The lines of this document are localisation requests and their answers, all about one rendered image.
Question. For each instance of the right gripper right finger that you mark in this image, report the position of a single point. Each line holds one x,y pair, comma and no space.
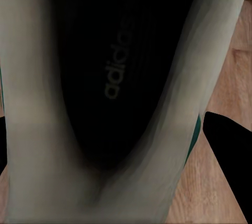
232,146

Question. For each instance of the gym shoe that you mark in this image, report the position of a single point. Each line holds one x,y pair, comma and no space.
103,102

